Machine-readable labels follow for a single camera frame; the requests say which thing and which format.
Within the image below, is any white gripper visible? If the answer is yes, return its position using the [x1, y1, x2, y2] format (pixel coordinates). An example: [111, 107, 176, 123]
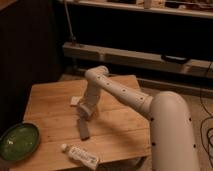
[82, 87, 101, 118]

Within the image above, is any white ceramic cup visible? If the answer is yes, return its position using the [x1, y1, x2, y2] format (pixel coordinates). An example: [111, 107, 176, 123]
[77, 104, 93, 120]

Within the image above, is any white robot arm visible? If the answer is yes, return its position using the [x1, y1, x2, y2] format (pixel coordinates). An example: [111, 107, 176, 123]
[79, 66, 200, 171]

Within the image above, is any grey rectangular block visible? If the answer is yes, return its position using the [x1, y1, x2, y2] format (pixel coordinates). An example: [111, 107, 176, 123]
[77, 118, 90, 140]

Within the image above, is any wooden table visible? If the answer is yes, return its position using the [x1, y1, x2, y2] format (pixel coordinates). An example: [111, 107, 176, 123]
[9, 74, 153, 171]

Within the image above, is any white tube with label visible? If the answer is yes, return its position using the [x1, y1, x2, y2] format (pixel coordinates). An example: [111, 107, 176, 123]
[61, 144, 99, 170]

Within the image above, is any black object on shelf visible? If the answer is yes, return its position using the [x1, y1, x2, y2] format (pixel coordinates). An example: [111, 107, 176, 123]
[161, 55, 190, 64]

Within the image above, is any metal pole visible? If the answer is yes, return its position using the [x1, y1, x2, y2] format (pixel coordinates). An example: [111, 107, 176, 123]
[63, 0, 76, 46]

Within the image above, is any wooden wall shelf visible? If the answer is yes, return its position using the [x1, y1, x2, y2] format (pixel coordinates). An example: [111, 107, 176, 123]
[63, 42, 213, 77]

